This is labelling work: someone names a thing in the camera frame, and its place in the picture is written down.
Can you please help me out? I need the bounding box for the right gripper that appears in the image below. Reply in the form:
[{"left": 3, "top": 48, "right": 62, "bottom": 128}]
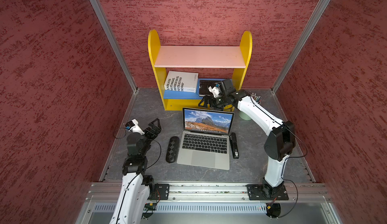
[{"left": 198, "top": 93, "right": 228, "bottom": 111}]

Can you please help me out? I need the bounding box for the silver laptop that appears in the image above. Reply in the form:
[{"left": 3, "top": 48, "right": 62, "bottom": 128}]
[{"left": 177, "top": 108, "right": 234, "bottom": 171}]

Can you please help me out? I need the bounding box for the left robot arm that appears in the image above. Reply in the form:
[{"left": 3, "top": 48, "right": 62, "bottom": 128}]
[{"left": 110, "top": 118, "right": 162, "bottom": 224}]

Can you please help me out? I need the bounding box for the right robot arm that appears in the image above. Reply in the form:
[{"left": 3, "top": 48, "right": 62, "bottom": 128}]
[{"left": 198, "top": 79, "right": 296, "bottom": 199}]

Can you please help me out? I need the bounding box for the black book with gold emblem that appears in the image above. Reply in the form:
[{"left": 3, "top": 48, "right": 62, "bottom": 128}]
[{"left": 199, "top": 79, "right": 217, "bottom": 97}]

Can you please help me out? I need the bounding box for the black glasses case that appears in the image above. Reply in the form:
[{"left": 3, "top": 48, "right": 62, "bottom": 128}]
[{"left": 165, "top": 136, "right": 180, "bottom": 164}]

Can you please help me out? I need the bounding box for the white book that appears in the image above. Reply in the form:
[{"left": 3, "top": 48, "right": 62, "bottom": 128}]
[{"left": 164, "top": 71, "right": 199, "bottom": 93}]

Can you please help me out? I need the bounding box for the green pencil cup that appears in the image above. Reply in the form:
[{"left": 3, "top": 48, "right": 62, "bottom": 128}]
[{"left": 238, "top": 110, "right": 251, "bottom": 121}]

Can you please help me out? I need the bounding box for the black stapler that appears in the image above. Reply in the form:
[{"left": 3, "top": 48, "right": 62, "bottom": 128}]
[{"left": 229, "top": 132, "right": 239, "bottom": 159}]

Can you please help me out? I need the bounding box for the coloured pencils bundle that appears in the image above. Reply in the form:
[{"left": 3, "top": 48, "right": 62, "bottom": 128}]
[{"left": 251, "top": 93, "right": 262, "bottom": 104}]

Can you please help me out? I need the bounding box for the yellow shelf with pink board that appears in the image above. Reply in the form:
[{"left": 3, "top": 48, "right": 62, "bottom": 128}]
[{"left": 148, "top": 29, "right": 253, "bottom": 111}]

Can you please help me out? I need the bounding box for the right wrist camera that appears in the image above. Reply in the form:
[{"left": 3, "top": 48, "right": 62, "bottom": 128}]
[{"left": 208, "top": 84, "right": 221, "bottom": 98}]

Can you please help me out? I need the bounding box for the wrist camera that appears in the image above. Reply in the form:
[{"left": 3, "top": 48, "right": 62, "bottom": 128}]
[
  {"left": 125, "top": 119, "right": 145, "bottom": 135},
  {"left": 208, "top": 84, "right": 221, "bottom": 98}
]

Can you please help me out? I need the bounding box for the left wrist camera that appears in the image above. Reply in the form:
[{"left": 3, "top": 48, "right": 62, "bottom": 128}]
[{"left": 125, "top": 119, "right": 145, "bottom": 135}]

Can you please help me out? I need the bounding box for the aluminium mounting rail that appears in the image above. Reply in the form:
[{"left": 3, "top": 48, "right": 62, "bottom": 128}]
[{"left": 85, "top": 181, "right": 333, "bottom": 203}]

